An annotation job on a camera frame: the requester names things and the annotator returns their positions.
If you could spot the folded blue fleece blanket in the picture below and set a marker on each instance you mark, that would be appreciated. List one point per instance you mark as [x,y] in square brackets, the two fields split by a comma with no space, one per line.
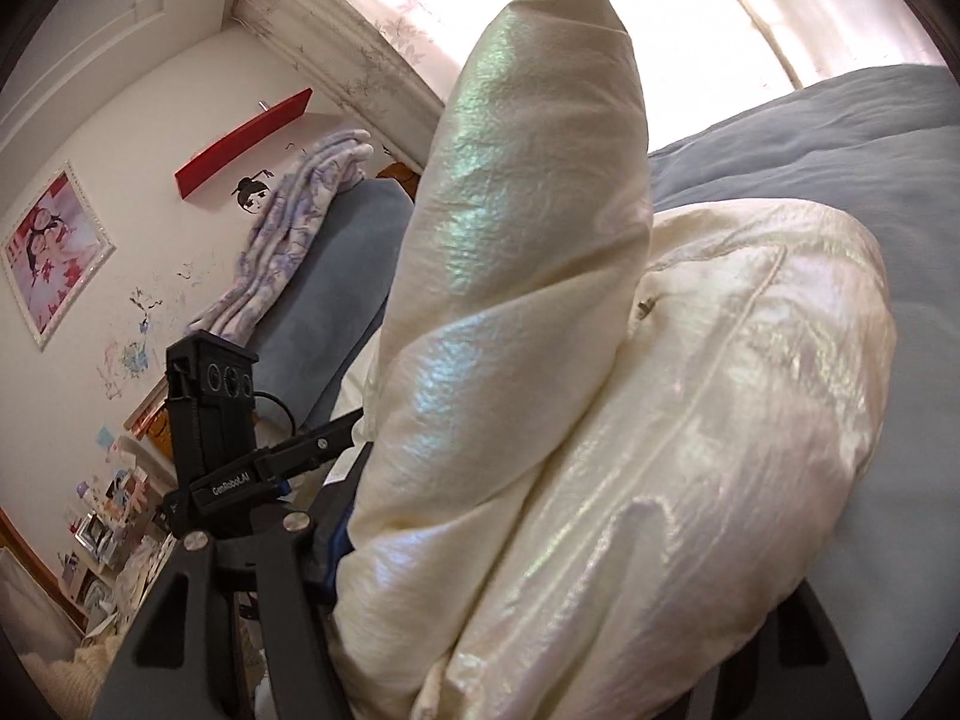
[330,292]

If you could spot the clutter of small desk items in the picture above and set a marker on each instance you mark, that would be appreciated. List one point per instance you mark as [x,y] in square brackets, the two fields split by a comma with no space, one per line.
[112,517]

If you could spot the red wall shelf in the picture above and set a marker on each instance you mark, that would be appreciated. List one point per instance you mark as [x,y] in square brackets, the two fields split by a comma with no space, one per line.
[240,142]

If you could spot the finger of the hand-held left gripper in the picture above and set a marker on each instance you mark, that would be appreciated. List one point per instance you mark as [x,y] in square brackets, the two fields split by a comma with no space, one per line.
[315,439]

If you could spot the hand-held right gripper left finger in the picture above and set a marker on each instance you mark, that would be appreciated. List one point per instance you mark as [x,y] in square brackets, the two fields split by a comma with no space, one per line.
[339,540]

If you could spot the blue bed blanket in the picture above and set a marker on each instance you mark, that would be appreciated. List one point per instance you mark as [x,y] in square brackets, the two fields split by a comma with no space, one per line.
[825,135]

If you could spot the orange wooden headboard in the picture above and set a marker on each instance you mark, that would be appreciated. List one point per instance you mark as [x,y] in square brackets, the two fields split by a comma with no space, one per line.
[397,172]

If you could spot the white framed pink picture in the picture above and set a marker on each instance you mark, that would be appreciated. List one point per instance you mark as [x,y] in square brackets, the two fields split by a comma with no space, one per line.
[52,247]

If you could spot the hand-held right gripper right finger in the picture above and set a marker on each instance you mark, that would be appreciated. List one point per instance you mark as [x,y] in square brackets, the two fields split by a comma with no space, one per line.
[810,660]

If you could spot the small colourful wall stickers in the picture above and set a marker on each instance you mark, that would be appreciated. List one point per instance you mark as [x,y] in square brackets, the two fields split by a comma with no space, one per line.
[139,352]

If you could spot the white leaf print curtain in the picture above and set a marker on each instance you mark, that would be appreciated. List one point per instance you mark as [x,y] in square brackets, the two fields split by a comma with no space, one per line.
[375,37]

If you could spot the cream white puffer jacket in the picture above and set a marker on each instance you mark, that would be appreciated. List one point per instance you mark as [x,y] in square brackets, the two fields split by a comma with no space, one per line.
[600,390]

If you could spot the folded purple floral quilt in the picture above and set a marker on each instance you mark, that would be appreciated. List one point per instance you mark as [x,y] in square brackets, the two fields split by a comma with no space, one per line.
[285,240]

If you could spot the black girl wall sticker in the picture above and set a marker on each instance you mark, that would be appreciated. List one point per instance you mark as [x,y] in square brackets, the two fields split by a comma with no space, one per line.
[253,191]

